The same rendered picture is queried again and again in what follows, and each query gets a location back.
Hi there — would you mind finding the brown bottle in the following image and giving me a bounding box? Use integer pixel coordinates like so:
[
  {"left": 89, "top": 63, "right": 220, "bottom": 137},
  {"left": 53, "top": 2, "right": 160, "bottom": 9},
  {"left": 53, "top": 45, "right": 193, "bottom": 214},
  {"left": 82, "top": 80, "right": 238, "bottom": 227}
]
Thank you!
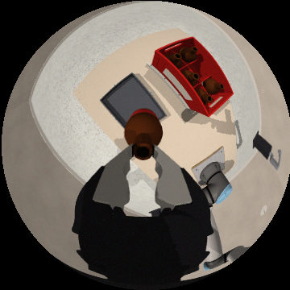
[
  {"left": 177, "top": 47, "right": 198, "bottom": 64},
  {"left": 124, "top": 108, "right": 163, "bottom": 160},
  {"left": 165, "top": 53, "right": 182, "bottom": 69},
  {"left": 201, "top": 78, "right": 224, "bottom": 94},
  {"left": 195, "top": 89, "right": 213, "bottom": 105},
  {"left": 181, "top": 70, "right": 200, "bottom": 87}
]

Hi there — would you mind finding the red box with cut-out openings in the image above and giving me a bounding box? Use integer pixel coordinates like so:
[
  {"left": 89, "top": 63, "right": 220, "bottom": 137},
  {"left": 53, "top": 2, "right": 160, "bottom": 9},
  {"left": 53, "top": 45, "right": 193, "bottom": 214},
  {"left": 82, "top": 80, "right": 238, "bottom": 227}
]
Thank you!
[{"left": 152, "top": 37, "right": 234, "bottom": 117}]

